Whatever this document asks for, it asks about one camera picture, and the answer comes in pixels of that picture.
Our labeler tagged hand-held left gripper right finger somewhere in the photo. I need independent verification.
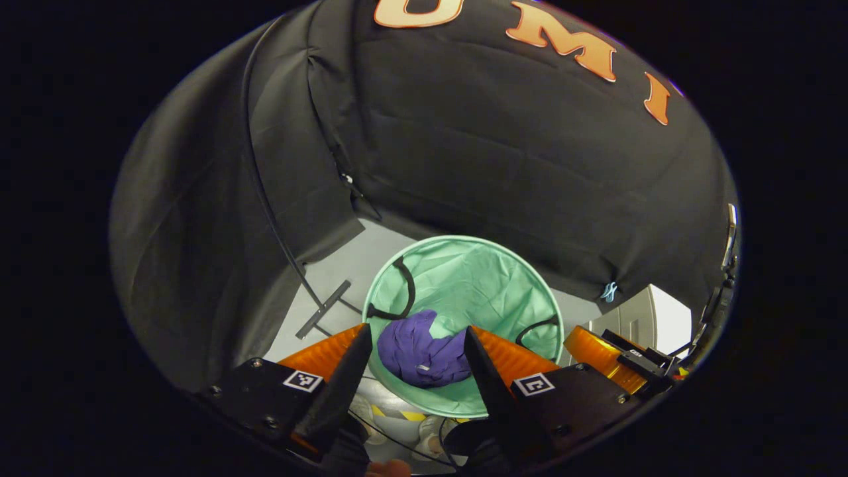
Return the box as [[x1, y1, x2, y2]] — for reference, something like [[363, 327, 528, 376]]
[[462, 325, 645, 464]]

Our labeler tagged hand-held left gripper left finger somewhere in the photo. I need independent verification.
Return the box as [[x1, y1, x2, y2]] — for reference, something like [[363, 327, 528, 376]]
[[195, 323, 374, 464]]

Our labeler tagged purple corduroy jacket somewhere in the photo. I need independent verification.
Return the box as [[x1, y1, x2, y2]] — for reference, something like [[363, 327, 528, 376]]
[[376, 309, 474, 390]]

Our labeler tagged green laundry hamper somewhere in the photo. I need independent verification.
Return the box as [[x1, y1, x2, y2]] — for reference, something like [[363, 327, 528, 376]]
[[362, 235, 566, 419]]

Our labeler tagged black metal clothes rack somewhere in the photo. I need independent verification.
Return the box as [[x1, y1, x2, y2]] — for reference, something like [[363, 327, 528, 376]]
[[240, 20, 353, 341]]

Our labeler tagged white shoe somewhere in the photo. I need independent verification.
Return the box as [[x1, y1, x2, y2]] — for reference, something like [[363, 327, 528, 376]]
[[350, 396, 398, 446], [411, 416, 464, 461]]

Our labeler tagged white cabinet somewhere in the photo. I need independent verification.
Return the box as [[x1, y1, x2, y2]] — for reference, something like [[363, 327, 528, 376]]
[[588, 284, 693, 358]]

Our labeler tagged black backdrop cloth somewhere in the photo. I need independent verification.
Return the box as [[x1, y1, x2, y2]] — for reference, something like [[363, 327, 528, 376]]
[[109, 0, 741, 392]]

